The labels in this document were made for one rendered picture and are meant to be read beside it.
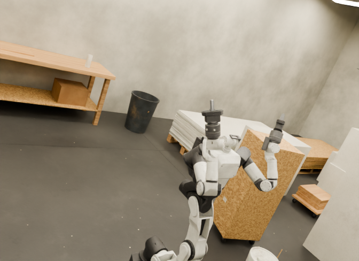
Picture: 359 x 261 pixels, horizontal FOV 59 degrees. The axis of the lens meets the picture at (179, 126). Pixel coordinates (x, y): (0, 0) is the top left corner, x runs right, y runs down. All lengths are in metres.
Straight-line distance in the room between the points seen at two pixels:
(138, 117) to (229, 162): 3.61
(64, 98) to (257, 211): 3.31
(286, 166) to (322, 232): 1.28
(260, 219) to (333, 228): 1.03
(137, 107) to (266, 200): 2.86
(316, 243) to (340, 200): 0.64
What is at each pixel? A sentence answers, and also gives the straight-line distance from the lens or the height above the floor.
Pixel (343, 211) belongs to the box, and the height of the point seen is 0.70.
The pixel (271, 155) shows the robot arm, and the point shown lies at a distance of 2.33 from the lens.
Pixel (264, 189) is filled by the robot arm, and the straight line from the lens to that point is 2.26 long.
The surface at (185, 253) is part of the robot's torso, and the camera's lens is 2.39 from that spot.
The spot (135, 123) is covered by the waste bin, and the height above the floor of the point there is 0.17.
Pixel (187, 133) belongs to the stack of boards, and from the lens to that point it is 5.39.
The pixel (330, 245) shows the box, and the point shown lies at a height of 0.26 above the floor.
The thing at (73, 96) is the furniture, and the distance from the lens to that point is 5.26.
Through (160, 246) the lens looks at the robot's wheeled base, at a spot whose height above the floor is 0.35.
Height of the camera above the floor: 2.05
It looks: 17 degrees down
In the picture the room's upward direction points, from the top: 21 degrees clockwise
